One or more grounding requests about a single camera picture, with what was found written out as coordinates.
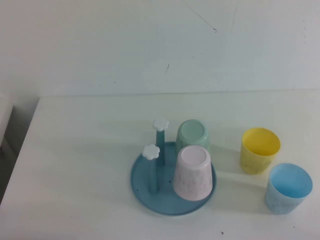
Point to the pink plastic cup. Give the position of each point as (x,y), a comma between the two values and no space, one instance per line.
(193,175)

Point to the blue plastic cup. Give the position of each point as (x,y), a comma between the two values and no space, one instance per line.
(282,202)

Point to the blue cup stand with posts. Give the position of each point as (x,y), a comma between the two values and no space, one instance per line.
(160,200)

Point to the yellow plastic cup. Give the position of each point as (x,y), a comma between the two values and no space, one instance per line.
(255,162)

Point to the green plastic cup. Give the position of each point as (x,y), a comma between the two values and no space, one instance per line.
(192,131)

